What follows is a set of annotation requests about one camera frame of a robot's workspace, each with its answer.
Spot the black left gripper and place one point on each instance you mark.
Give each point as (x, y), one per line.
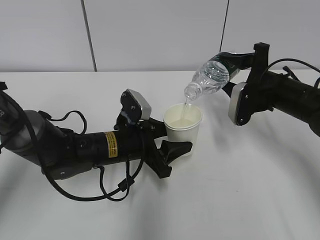
(138, 142)

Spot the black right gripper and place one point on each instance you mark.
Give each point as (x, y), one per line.
(258, 62)

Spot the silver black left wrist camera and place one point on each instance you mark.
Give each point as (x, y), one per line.
(134, 107)

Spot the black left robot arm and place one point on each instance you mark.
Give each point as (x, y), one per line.
(66, 153)

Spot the clear water bottle green label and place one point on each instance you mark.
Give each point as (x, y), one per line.
(211, 77)

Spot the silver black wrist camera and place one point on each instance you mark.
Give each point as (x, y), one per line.
(134, 107)
(241, 105)

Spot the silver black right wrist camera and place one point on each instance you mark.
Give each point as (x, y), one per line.
(241, 105)

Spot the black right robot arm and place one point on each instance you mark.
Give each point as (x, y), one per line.
(266, 90)

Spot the white paper cup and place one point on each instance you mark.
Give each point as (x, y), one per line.
(182, 122)

